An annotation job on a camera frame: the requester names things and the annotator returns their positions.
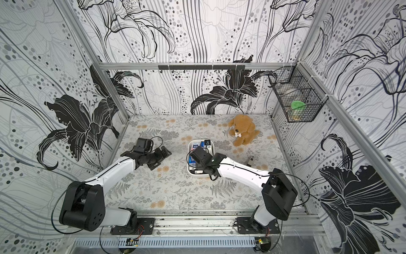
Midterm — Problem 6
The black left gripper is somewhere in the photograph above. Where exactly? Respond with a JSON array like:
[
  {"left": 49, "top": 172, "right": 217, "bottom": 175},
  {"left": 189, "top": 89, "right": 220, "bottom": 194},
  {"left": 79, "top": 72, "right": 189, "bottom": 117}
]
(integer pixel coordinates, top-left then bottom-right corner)
[{"left": 144, "top": 146, "right": 173, "bottom": 170}]

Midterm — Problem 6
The white plastic storage box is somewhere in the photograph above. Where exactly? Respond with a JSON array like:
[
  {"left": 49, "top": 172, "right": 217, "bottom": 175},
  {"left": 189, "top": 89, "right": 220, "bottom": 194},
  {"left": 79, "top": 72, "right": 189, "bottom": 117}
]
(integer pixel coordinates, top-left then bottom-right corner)
[{"left": 187, "top": 139, "right": 215, "bottom": 178}]

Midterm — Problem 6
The dark blue Tempo tissue pack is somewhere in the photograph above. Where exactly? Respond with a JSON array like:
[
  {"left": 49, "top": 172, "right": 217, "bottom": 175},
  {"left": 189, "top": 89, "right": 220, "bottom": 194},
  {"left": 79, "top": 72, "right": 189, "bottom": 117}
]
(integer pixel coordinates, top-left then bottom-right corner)
[{"left": 188, "top": 157, "right": 196, "bottom": 167}]

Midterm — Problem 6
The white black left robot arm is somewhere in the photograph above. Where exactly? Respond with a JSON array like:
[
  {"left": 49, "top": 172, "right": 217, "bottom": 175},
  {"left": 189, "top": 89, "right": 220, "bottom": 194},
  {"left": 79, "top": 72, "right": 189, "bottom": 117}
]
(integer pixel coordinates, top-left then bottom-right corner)
[{"left": 59, "top": 146, "right": 172, "bottom": 235}]

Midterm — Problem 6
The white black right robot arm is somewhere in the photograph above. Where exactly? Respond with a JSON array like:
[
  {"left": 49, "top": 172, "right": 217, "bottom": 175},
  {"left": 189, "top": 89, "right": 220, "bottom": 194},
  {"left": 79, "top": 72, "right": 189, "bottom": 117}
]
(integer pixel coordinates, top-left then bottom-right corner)
[{"left": 190, "top": 149, "right": 298, "bottom": 226}]

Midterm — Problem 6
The brown plush dog toy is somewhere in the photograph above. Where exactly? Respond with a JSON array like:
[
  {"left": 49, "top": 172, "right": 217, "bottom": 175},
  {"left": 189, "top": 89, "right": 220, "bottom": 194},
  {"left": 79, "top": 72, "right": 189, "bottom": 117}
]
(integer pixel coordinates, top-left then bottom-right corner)
[{"left": 228, "top": 114, "right": 260, "bottom": 147}]

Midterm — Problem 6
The green lidded cup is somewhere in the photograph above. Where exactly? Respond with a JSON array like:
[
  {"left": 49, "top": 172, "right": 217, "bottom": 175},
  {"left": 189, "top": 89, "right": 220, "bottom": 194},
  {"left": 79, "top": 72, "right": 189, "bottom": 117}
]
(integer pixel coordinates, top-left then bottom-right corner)
[{"left": 291, "top": 101, "right": 307, "bottom": 119}]

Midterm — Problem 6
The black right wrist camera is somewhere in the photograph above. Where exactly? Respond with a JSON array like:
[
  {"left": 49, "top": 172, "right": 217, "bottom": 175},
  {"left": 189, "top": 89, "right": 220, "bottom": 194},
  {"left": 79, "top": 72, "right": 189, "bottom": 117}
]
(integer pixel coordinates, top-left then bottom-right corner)
[{"left": 189, "top": 147, "right": 213, "bottom": 168}]

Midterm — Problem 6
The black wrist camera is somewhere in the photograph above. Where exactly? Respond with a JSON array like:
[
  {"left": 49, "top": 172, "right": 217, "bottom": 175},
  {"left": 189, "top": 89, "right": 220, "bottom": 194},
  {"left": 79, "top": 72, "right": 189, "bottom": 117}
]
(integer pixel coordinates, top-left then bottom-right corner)
[
  {"left": 132, "top": 138, "right": 154, "bottom": 154},
  {"left": 189, "top": 147, "right": 213, "bottom": 168}
]

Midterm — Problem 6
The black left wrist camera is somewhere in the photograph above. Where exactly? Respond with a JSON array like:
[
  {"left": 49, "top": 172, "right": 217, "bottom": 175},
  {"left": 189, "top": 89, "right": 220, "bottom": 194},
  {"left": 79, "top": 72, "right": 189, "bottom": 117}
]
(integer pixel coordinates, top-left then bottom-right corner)
[{"left": 132, "top": 138, "right": 154, "bottom": 154}]

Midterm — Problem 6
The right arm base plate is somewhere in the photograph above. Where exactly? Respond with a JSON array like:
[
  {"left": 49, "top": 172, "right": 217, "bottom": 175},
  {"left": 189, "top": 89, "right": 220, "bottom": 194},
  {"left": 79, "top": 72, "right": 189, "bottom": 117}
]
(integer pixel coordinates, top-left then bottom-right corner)
[{"left": 233, "top": 217, "right": 281, "bottom": 235}]

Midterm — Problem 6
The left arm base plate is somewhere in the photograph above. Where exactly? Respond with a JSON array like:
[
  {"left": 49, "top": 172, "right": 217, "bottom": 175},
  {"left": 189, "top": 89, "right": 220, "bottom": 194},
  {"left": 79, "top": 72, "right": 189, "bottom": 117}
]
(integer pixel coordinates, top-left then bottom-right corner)
[{"left": 110, "top": 218, "right": 155, "bottom": 236}]

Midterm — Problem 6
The white slotted cable duct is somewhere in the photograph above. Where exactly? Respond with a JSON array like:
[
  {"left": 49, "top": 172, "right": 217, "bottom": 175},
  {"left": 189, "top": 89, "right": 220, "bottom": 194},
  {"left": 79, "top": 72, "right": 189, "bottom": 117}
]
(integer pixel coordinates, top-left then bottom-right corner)
[{"left": 74, "top": 237, "right": 256, "bottom": 249}]

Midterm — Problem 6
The black wire wall basket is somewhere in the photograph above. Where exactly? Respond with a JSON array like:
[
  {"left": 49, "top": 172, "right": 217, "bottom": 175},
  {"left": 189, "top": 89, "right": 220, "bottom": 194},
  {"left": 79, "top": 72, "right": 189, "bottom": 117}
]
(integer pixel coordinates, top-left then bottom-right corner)
[{"left": 267, "top": 63, "right": 325, "bottom": 123}]

